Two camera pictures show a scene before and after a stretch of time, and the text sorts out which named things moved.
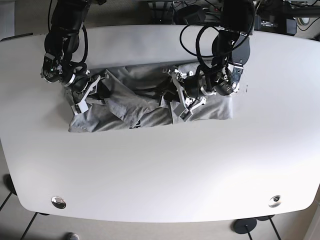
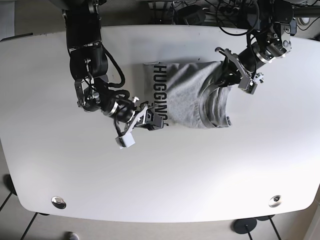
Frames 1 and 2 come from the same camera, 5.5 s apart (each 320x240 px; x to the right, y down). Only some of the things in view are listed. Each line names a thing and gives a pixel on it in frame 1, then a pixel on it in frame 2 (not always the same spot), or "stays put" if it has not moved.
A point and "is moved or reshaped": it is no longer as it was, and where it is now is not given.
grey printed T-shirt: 136,96 is moved or reshaped
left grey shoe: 71,236 stays put
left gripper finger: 103,91 → 153,121
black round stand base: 244,226 stays put
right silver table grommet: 275,201 stays put
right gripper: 194,89 → 274,45
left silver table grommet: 58,202 stays put
